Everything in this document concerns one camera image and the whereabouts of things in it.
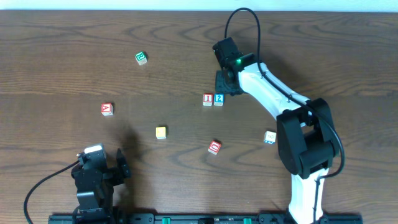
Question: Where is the blue number 2 block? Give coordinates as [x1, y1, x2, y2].
[214, 93, 224, 106]

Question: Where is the red letter I block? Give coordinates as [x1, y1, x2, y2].
[203, 93, 213, 106]

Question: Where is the red letter A block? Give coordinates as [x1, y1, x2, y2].
[101, 103, 114, 116]

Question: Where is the yellow top block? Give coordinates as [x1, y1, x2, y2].
[264, 131, 277, 144]

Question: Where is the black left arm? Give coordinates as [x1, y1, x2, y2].
[71, 147, 131, 224]

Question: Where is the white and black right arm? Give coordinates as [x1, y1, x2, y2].
[215, 52, 345, 223]

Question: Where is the yellow block with cow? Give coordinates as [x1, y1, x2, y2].
[155, 126, 167, 139]

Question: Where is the red letter U block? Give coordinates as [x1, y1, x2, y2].
[208, 141, 221, 155]

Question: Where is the green letter R block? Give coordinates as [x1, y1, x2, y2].
[135, 51, 147, 65]

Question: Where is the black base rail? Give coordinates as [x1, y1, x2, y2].
[48, 213, 363, 224]

